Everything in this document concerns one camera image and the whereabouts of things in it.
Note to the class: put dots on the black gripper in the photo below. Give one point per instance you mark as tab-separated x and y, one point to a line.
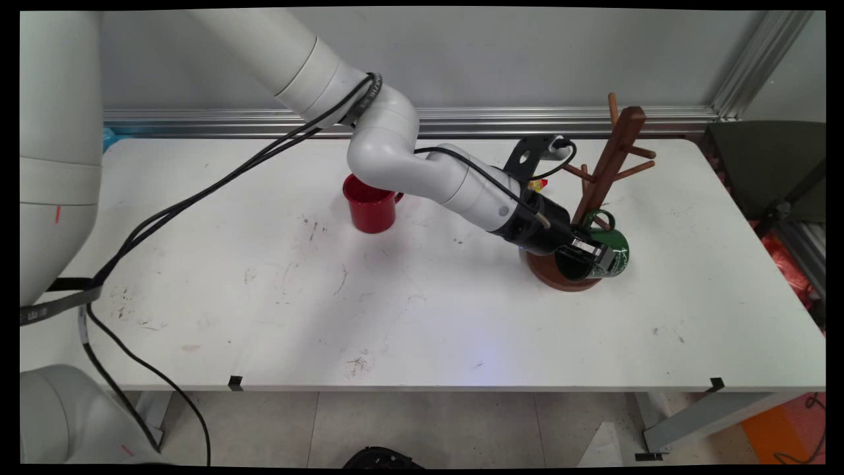
541	227

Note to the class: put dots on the green enamel mug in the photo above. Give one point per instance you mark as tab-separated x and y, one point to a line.
621	243

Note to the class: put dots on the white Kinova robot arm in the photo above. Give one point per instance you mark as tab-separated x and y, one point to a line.
395	145

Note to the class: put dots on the yellow snack packet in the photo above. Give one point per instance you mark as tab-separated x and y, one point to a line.
537	185

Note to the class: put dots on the brown wooden mug tree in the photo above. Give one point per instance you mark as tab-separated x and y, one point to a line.
623	142

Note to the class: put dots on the dark grey panel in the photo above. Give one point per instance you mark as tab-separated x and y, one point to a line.
758	165

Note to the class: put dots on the wide white table leg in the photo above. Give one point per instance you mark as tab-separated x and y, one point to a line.
705	415

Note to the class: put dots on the red plastic bag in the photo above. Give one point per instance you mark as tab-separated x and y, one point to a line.
788	267

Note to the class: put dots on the red enamel mug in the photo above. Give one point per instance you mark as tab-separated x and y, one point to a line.
369	208

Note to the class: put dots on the orange floor mat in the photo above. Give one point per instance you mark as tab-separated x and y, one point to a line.
778	429

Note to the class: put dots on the black round floor object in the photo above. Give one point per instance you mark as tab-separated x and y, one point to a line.
382	458

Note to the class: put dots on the narrow white table leg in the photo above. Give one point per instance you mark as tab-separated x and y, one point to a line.
155	412

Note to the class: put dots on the blue plastic piece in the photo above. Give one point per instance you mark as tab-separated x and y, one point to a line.
109	140

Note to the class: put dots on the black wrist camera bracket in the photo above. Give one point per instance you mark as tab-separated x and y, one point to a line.
524	155

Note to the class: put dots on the long aluminium wall rail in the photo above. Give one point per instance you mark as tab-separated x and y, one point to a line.
461	122

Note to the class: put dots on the short aluminium frame rail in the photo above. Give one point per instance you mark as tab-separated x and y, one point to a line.
808	254

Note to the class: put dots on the slanted aluminium frame post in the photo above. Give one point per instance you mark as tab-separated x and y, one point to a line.
758	66

